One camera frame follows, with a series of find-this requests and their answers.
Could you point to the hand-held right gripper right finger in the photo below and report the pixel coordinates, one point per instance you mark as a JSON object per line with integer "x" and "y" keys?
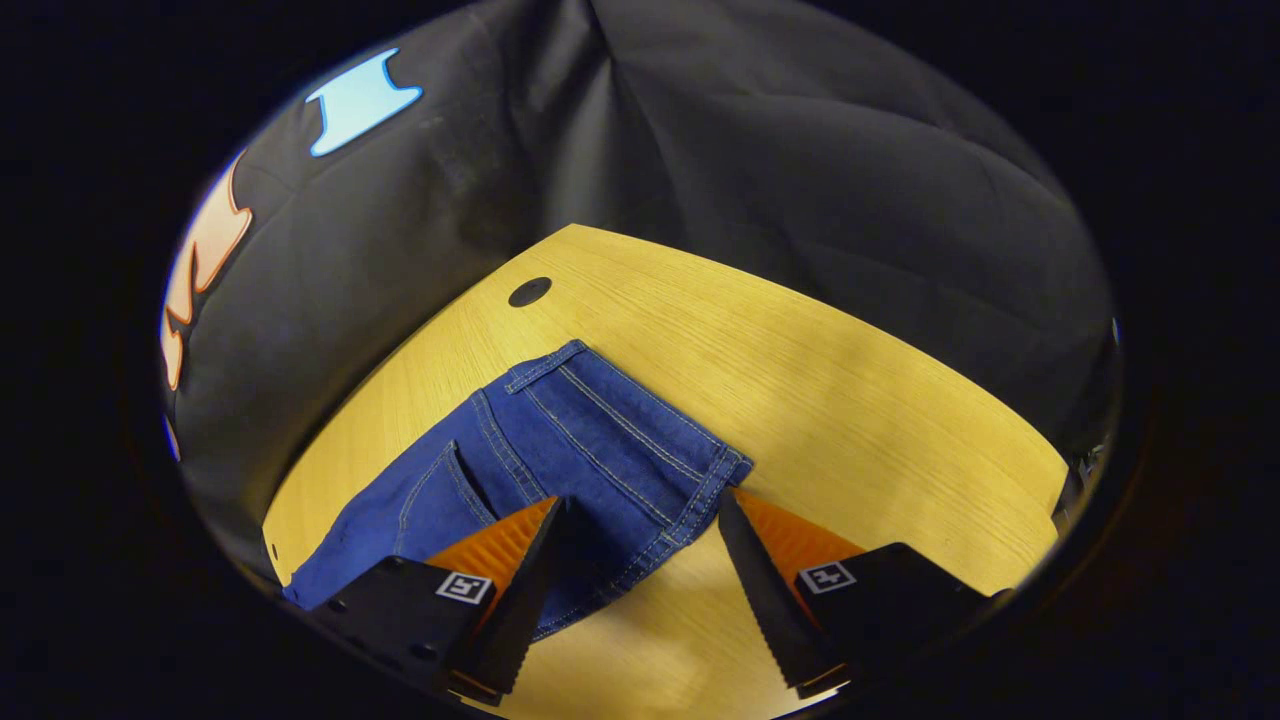
{"x": 765, "y": 600}

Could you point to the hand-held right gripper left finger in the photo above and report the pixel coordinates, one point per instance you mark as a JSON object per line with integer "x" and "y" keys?
{"x": 530, "y": 600}

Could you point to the blue denim jeans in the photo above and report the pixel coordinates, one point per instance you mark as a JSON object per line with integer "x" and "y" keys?
{"x": 600, "y": 440}

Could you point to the black backdrop cloth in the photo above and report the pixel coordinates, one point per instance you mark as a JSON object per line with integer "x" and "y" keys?
{"x": 750, "y": 150}

